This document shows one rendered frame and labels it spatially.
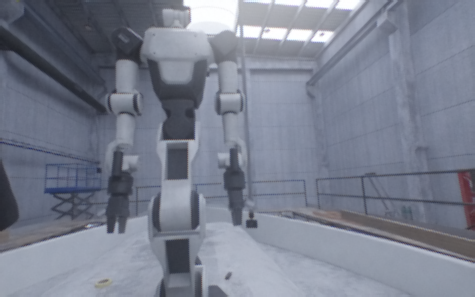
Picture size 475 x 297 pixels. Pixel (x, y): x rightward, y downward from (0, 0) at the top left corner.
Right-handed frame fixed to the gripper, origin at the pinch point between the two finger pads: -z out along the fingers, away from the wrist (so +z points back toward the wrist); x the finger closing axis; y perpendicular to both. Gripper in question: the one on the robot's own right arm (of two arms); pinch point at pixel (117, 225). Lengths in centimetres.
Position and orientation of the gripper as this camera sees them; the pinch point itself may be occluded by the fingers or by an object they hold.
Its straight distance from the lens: 98.5
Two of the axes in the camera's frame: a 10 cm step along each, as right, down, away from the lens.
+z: -0.6, -9.5, 3.2
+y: 9.9, -0.3, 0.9
